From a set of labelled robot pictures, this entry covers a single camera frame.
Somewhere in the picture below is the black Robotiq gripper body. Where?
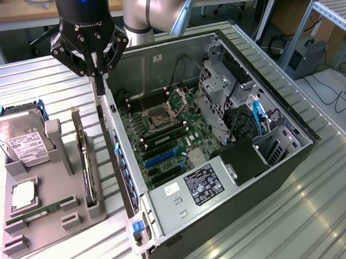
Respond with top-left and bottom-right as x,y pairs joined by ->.
53,0 -> 118,56

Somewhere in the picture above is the graphics card with metal bracket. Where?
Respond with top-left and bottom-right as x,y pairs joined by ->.
70,105 -> 99,208

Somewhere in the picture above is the thin metal locking lever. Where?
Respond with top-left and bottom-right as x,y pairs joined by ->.
137,89 -> 147,116

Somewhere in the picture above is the metal socket cover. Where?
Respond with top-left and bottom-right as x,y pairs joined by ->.
164,87 -> 191,119

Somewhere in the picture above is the CPU socket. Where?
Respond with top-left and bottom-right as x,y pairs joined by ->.
143,104 -> 177,134

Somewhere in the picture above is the silver hard disk drive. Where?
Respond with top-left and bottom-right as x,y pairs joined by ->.
0,109 -> 51,169

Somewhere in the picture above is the labelled green RAM stick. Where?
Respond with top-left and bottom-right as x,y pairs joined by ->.
145,128 -> 190,149

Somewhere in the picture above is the grey metal drive cage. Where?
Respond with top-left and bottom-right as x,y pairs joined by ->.
196,55 -> 268,143

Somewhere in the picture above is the green Dell motherboard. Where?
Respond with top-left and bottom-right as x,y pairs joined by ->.
118,84 -> 224,190

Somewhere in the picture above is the blue expansion slot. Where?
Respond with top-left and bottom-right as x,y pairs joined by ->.
144,148 -> 179,169

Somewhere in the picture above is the black office chair base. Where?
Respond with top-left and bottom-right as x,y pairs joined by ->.
200,1 -> 246,17

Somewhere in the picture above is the silver finned chipset heatsink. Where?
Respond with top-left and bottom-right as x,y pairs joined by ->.
187,149 -> 207,167

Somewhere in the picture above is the silver CPU chip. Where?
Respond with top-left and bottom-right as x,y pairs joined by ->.
11,181 -> 39,209

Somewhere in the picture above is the grey plastic parts rack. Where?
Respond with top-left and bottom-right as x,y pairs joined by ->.
0,115 -> 111,259

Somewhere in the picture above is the grey power supply unit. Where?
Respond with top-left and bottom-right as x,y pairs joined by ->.
145,161 -> 230,237

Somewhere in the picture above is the black plastic shroud box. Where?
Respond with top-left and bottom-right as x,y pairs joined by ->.
210,137 -> 273,188

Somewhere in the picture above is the blue case latch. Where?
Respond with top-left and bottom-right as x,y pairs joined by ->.
131,221 -> 145,236

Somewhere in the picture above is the grey perforated disk bay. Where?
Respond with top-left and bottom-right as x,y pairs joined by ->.
253,124 -> 304,168

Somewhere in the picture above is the open black PC case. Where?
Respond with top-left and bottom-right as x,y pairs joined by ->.
84,23 -> 329,259

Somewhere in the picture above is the pale blue network cable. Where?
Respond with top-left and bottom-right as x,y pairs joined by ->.
23,0 -> 55,11

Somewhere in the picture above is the black looped wire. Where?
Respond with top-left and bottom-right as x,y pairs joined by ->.
167,54 -> 203,91

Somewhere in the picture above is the blue flat wire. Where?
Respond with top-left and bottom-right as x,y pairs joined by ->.
252,99 -> 270,138

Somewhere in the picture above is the grey box device with handle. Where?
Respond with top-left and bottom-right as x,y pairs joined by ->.
281,36 -> 331,81

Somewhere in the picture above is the aluminium shelf frame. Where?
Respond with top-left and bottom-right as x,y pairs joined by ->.
273,0 -> 346,74

